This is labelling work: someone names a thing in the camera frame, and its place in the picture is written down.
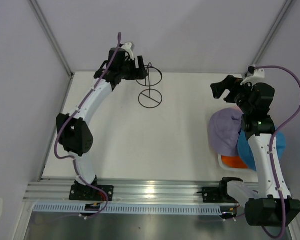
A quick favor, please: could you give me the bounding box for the right aluminium frame post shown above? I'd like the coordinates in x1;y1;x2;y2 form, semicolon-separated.
250;0;296;65

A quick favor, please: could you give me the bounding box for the blue bucket hat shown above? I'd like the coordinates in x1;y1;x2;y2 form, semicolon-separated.
237;131;286;171

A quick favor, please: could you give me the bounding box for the white slotted cable duct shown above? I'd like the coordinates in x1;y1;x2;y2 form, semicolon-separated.
33;203;234;216

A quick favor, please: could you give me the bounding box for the orange bucket hat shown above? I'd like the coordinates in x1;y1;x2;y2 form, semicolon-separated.
221;155;248;169

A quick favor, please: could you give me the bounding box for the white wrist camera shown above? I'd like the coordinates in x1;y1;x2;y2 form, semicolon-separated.
120;42;134;60
241;65;265;85

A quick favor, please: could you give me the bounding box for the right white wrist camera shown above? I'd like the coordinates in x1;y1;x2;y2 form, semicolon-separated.
241;65;265;85

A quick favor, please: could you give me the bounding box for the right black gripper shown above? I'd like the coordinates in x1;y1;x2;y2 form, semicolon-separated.
210;75;257;115

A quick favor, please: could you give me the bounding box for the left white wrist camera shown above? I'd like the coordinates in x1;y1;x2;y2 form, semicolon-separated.
120;42;134;60

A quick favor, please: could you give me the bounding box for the black wire hat stand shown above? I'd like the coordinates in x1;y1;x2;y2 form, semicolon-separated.
136;62;163;109

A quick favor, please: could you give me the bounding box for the white plastic basket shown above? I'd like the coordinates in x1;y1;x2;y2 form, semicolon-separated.
218;155;250;172

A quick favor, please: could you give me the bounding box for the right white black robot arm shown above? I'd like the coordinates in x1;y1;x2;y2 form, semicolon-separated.
210;75;300;228

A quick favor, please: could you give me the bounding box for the aluminium mounting rail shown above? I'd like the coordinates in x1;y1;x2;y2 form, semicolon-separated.
23;177;294;203

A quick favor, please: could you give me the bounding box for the left aluminium frame post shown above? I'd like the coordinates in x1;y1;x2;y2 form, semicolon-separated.
27;0;73;79

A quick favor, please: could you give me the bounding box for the purple bucket hat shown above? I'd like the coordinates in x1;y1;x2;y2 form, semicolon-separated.
208;108;242;157

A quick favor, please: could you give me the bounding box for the aluminium frame post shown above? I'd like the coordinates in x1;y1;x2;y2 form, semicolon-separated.
250;0;296;65
27;0;73;79

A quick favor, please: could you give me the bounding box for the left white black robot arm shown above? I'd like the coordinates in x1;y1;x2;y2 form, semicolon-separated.
54;42;148;202

